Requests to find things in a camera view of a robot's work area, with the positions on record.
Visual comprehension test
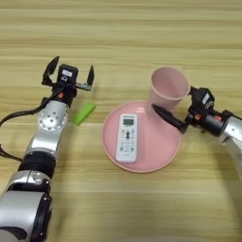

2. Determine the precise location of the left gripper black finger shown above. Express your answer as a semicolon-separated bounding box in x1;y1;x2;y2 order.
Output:
42;56;61;86
86;64;95;87

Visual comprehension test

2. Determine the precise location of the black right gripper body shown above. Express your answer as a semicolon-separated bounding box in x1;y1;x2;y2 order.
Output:
183;88;233;136

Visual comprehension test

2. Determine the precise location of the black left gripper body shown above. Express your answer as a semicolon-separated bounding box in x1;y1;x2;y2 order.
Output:
42;79;95;109

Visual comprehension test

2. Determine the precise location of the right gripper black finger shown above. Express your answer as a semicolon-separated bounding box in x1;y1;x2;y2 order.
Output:
151;103;187;133
188;85;199;97

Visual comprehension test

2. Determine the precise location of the pink plastic cup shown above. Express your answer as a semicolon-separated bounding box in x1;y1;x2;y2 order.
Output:
147;65;191;118

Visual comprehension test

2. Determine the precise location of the green rectangular block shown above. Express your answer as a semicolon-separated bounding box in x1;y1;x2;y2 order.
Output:
73;101;96;127

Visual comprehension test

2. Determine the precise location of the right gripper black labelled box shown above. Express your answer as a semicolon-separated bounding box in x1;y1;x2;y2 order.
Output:
197;88;216;112

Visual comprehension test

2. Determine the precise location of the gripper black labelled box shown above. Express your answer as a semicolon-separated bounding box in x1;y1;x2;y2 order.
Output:
197;88;216;112
57;63;79;85

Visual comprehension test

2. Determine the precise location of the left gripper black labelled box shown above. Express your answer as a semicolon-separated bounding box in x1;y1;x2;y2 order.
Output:
57;63;79;85

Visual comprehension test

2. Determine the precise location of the pink round plate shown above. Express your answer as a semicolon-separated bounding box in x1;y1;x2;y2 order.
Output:
101;100;182;174

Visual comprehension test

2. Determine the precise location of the white remote control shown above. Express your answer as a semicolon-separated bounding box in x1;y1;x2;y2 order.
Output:
115;112;139;164

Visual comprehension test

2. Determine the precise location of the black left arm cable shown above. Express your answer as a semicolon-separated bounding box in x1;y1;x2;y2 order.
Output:
0;89;64;164

